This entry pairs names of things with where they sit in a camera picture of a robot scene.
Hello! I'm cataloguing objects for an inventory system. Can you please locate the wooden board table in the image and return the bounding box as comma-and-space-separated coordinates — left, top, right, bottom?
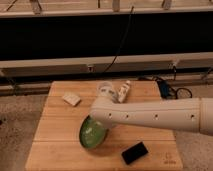
25, 81, 183, 171

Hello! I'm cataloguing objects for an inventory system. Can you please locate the clear plastic cup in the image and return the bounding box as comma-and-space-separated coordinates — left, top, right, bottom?
97, 81, 116, 100

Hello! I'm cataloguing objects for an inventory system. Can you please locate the green ceramic bowl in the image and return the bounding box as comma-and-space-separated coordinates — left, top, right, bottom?
79, 116, 108, 149

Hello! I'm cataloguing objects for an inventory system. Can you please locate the black rectangular block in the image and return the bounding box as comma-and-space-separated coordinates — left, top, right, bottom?
122, 142, 148, 165

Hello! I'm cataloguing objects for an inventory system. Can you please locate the blue device on floor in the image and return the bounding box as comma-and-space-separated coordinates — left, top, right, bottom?
158, 81, 170, 98

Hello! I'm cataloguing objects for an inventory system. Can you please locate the black hanging cable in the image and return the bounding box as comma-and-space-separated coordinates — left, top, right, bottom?
102, 5, 136, 74

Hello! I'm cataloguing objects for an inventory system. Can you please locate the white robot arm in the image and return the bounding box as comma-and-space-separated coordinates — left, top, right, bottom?
90, 97, 213, 136

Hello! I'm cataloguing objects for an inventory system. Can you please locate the black coiled floor cable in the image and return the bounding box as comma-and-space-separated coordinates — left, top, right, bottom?
138, 75, 193, 100

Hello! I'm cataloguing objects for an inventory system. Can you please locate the metal frame rail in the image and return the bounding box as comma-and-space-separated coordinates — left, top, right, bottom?
0, 52, 213, 77

